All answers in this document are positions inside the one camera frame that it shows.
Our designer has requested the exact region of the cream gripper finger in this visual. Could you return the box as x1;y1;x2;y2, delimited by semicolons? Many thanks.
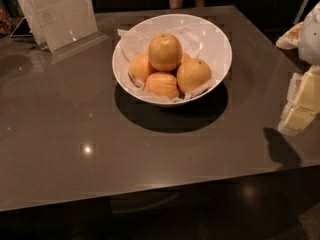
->
278;65;320;136
276;22;303;50

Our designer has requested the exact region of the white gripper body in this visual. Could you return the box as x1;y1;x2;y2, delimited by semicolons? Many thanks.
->
298;2;320;65

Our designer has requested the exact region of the hidden back orange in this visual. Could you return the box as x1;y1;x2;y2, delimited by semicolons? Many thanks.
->
181;53;191;63

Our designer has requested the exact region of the white paper liner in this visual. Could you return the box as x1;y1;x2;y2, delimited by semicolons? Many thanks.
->
112;23;218;106

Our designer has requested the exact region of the clear acrylic sign holder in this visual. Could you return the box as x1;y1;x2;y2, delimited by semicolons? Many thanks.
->
17;0;104;57

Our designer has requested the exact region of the brown patterned object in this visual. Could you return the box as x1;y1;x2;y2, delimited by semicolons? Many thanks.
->
0;8;12;35

